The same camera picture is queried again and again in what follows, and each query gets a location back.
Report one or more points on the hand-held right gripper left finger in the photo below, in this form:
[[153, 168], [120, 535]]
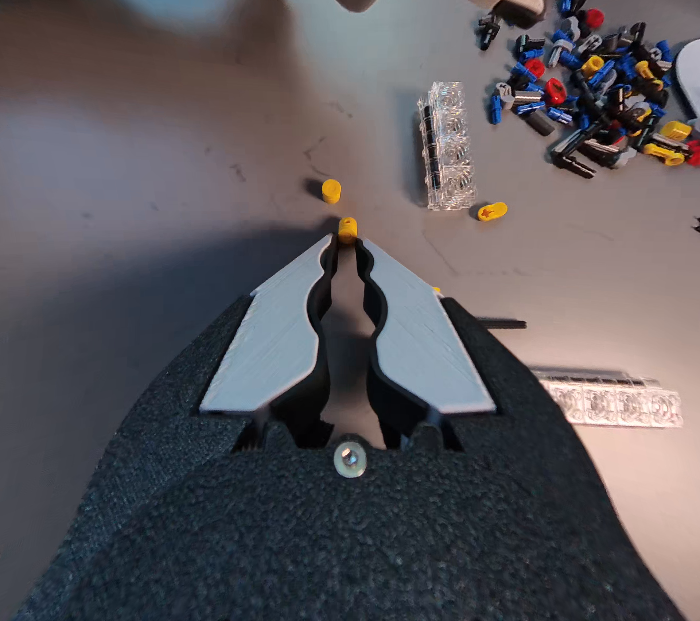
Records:
[[268, 353]]

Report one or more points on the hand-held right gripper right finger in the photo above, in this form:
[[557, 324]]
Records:
[[426, 353]]

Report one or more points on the yellow piston axle assembly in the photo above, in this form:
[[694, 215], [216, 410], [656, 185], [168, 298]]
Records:
[[500, 324]]

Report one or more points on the small yellow cylinder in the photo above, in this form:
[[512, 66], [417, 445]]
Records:
[[331, 191], [348, 230]]

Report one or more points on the pile of small toy pieces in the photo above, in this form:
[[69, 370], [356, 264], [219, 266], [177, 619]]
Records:
[[555, 91]]

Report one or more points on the clear toy brick block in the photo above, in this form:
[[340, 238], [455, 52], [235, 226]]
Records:
[[448, 145], [601, 399]]

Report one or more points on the grey desk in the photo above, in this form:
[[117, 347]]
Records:
[[164, 139]]

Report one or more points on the small yellow connector piece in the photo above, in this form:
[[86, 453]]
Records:
[[492, 212]]

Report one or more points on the white book stand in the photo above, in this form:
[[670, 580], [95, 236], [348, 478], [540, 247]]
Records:
[[692, 74]]

